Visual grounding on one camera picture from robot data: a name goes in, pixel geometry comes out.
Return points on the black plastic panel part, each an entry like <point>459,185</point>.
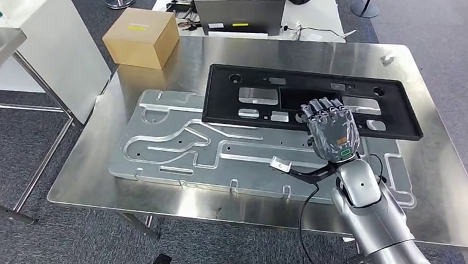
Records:
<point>224,107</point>

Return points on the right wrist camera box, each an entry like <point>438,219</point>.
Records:
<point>280,164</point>

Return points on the chrome stanchion post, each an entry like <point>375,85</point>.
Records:
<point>119,1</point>

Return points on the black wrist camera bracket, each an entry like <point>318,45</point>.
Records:
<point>312,174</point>

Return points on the small metal piece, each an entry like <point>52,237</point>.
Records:
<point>387,59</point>

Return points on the white cabinet panel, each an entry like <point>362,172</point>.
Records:
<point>62,60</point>

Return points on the stainless steel workbench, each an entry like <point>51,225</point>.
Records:
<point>253,50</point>

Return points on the robot right arm silver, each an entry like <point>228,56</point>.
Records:
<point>374,216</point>

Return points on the brown cardboard box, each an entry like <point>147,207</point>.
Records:
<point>141,39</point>

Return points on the white desk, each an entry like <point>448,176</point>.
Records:
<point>312,16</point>

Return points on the large machined aluminium plate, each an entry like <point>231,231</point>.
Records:
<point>171,150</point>

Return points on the bunch of keys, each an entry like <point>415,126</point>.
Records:
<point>187,26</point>

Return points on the grey open laptop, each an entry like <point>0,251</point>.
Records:
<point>240,16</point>

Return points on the robot right hand grey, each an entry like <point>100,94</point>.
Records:
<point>334,134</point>

